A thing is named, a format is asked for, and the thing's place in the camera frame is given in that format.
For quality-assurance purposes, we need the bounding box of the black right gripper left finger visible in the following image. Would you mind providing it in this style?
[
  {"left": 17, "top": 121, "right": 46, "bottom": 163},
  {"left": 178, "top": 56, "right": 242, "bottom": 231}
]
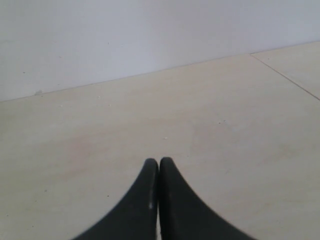
[{"left": 75, "top": 158, "right": 159, "bottom": 240}]

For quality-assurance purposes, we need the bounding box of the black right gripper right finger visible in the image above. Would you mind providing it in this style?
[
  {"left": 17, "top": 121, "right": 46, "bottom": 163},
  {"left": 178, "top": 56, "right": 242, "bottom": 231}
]
[{"left": 159, "top": 157, "right": 253, "bottom": 240}]

